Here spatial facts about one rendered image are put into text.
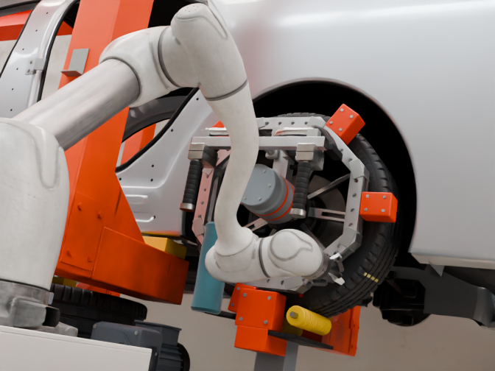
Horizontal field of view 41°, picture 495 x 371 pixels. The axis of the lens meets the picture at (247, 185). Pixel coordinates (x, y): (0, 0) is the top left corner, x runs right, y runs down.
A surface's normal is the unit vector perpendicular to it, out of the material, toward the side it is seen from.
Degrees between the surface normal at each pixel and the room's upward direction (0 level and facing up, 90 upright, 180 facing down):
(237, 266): 133
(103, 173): 90
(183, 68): 144
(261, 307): 90
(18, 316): 91
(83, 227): 90
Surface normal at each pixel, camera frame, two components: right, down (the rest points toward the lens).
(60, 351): 0.90, 0.04
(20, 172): 0.54, -0.33
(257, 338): -0.42, -0.30
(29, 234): 0.71, -0.10
